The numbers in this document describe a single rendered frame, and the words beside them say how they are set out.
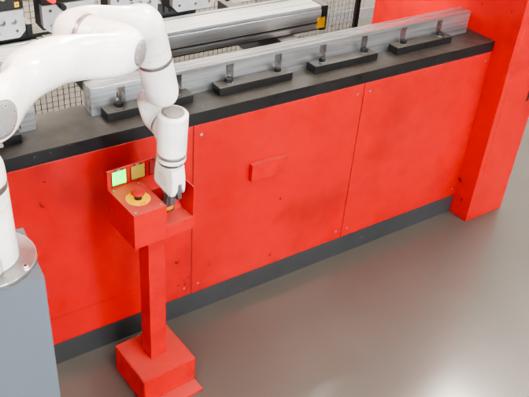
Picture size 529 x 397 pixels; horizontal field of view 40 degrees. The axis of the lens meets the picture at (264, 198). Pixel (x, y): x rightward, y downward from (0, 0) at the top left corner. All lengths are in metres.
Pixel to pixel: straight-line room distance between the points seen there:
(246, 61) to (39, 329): 1.28
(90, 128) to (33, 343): 0.84
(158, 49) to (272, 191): 1.10
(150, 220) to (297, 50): 0.91
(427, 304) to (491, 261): 0.46
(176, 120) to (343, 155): 1.08
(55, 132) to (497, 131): 1.95
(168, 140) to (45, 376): 0.68
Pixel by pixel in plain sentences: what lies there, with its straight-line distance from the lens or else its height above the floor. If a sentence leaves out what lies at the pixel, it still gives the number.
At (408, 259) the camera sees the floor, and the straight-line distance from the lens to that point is 3.26.
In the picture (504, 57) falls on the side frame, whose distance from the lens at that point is 3.22.
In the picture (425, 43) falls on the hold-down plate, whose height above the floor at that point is 0.90.
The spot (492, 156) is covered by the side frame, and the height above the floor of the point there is 0.35.
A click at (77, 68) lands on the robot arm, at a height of 1.35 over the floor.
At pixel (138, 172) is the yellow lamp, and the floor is 0.81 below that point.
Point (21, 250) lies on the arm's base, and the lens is 1.59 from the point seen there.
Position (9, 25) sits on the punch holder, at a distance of 2.12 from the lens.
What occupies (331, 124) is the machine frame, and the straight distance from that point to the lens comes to 2.74.
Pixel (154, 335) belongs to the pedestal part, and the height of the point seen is 0.22.
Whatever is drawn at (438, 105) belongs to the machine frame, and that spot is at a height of 0.63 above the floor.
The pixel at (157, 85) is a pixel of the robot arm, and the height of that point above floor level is 1.18.
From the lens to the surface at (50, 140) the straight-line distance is 2.22.
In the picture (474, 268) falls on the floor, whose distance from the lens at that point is 3.31.
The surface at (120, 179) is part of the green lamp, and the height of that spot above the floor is 0.80.
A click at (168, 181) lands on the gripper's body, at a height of 0.85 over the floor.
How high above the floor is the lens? 1.99
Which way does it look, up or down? 35 degrees down
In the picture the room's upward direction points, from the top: 5 degrees clockwise
